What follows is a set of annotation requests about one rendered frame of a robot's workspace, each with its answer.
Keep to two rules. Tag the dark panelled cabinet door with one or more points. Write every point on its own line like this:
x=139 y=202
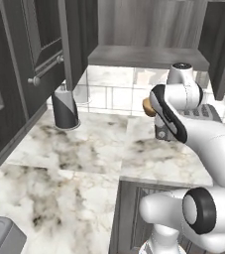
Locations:
x=48 y=29

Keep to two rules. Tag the grey toaster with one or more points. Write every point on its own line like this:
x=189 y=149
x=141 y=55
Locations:
x=210 y=112

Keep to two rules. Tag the dark grey paper towel roll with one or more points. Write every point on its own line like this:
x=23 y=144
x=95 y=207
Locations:
x=64 y=110

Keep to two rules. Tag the open grey wood cabinet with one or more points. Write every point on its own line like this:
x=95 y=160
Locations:
x=143 y=57

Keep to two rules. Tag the brown round bread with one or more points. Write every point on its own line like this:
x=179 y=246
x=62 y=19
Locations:
x=147 y=107

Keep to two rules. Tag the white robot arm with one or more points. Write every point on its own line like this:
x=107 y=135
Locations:
x=213 y=145

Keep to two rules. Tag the dark plain cabinet door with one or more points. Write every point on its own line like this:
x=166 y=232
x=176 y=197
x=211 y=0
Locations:
x=84 y=33
x=223 y=39

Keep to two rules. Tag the grey rounded box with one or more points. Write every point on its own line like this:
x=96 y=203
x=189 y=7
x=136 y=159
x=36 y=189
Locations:
x=0 y=236

